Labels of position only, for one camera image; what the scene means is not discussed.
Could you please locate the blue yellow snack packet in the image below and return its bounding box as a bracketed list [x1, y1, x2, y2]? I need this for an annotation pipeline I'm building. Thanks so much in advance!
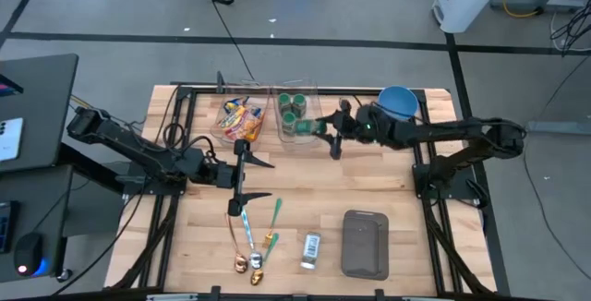
[223, 96, 250, 114]

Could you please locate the dark grey desk surface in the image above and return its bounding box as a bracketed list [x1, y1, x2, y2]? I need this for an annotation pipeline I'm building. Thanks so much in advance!
[0, 164, 125, 283]

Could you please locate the grey tray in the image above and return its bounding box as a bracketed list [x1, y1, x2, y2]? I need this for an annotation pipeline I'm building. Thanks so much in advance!
[341, 209, 390, 282]

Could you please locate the black desk surface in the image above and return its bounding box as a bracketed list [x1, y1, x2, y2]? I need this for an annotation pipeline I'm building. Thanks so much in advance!
[0, 54, 79, 173]

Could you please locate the black keyboard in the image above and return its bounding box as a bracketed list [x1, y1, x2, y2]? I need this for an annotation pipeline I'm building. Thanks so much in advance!
[0, 200, 20, 255]

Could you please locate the blue bowl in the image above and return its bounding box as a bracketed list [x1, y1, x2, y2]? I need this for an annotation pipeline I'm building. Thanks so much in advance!
[378, 85, 420, 121]

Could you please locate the black computer mouse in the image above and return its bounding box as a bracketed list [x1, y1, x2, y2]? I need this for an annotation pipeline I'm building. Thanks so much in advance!
[13, 232, 45, 278]

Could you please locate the red snack packet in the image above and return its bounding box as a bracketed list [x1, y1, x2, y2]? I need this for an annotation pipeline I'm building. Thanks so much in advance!
[225, 109, 264, 143]

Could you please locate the black aluminium table frame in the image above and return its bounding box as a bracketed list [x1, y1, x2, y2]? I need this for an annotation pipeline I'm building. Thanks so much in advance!
[105, 81, 498, 295]

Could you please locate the grey metal desk foot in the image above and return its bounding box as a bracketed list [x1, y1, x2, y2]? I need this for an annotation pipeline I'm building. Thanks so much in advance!
[525, 120, 591, 136]

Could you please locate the dark tablet screen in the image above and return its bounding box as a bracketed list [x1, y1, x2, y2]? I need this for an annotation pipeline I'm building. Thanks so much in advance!
[0, 73, 24, 98]

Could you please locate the white appliance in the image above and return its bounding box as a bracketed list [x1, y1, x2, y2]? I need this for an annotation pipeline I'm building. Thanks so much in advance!
[431, 0, 504, 34]

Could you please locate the yellow cable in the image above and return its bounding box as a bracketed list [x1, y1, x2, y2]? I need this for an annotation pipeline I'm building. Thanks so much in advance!
[501, 0, 541, 19]

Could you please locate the black cable bundle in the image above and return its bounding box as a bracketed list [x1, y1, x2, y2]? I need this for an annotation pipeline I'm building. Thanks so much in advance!
[549, 0, 591, 55]

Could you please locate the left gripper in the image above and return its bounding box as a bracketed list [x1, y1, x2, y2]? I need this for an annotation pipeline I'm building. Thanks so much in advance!
[214, 138, 276, 218]

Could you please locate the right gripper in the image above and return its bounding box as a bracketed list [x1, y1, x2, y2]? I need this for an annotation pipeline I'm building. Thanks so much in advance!
[315, 99, 387, 160]

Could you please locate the white smartphone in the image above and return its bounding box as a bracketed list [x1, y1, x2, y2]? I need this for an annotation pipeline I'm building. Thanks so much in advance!
[0, 116, 25, 163]

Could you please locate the orange snack packet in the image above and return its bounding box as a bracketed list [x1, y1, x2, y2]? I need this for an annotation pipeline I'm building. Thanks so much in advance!
[244, 115, 266, 143]

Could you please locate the silver spoon blue handle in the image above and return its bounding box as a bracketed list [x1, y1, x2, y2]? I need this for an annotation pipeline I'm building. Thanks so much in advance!
[238, 208, 264, 271]

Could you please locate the clear plastic bin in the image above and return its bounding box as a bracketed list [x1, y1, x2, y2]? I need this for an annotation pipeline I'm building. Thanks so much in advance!
[271, 78, 324, 148]
[210, 83, 271, 148]

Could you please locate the rose gold spoon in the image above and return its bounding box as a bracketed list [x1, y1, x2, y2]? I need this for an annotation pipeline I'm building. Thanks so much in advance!
[223, 211, 249, 274]

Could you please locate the gold spoon green handle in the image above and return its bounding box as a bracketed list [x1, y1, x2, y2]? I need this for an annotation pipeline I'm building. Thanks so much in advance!
[249, 232, 281, 287]

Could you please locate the gold fork green handle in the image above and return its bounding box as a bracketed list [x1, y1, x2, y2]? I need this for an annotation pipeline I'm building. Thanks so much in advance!
[261, 198, 283, 250]

